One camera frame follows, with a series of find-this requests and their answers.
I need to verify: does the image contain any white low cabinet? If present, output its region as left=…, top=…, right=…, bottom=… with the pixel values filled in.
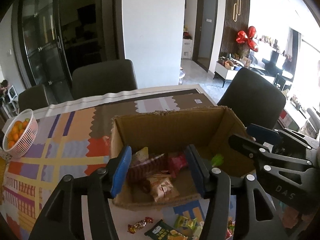
left=213, top=62, right=238, bottom=87

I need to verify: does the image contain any white storage shelf unit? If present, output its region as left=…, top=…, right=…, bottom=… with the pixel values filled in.
left=181, top=31, right=193, bottom=59

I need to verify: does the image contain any green chips packet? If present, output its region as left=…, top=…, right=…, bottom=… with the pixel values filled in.
left=144, top=219, right=189, bottom=240

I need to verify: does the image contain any dark chair behind table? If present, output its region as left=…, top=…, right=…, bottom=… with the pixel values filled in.
left=72, top=59, right=137, bottom=100

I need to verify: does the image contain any person's right hand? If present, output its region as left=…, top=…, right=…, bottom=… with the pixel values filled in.
left=282, top=206, right=312, bottom=229

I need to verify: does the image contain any small red snack packet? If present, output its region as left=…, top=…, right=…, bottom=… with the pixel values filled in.
left=225, top=217, right=235, bottom=240

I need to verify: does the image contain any white basket of oranges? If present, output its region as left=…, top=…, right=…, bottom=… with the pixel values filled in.
left=2, top=109, right=38, bottom=159

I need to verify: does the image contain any green yellow wrapped candy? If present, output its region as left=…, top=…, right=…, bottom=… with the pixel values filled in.
left=174, top=215, right=197, bottom=230

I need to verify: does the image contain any green wrapped lollipop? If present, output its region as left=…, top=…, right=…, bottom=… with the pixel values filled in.
left=210, top=154, right=224, bottom=167

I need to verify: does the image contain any red foil balloon bow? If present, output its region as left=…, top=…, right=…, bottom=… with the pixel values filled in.
left=235, top=26, right=258, bottom=52

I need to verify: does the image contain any colourful patterned table mat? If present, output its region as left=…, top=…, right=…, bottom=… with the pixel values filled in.
left=1, top=94, right=214, bottom=239

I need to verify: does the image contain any dark chair far left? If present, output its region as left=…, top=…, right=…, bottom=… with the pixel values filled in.
left=18, top=84, right=50, bottom=112

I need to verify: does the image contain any magenta snack packet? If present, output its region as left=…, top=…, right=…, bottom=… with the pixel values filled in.
left=168, top=154, right=188, bottom=178

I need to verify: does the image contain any dark chair right of table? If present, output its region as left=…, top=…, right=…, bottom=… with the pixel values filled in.
left=217, top=68, right=286, bottom=129

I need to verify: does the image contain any brown cardboard box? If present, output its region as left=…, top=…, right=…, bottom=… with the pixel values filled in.
left=110, top=106, right=255, bottom=211

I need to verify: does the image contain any gold wrapped candy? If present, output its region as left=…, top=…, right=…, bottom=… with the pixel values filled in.
left=127, top=217, right=153, bottom=234

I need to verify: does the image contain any gold wall ornament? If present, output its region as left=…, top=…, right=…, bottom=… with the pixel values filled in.
left=232, top=0, right=242, bottom=22

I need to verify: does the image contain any beige fortune biscuits bag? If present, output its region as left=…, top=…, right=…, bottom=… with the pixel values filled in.
left=147, top=174, right=180, bottom=202

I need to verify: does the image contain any brown Costa biscuit packet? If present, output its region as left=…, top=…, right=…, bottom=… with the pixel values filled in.
left=126, top=153, right=170, bottom=193

